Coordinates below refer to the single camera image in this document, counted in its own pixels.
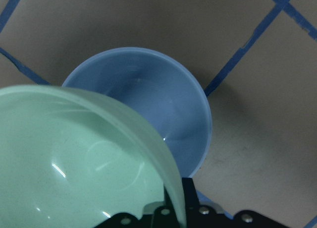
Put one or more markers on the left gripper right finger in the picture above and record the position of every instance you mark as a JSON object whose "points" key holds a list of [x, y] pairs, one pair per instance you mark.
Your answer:
{"points": [[199, 215]]}

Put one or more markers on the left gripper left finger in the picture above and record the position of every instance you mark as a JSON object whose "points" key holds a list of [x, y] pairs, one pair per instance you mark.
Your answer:
{"points": [[163, 216]]}

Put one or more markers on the green bowl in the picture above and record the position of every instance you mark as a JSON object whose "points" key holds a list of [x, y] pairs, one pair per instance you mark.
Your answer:
{"points": [[71, 158]]}

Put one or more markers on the blue bowl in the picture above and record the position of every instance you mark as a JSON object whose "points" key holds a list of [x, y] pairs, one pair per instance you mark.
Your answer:
{"points": [[161, 90]]}

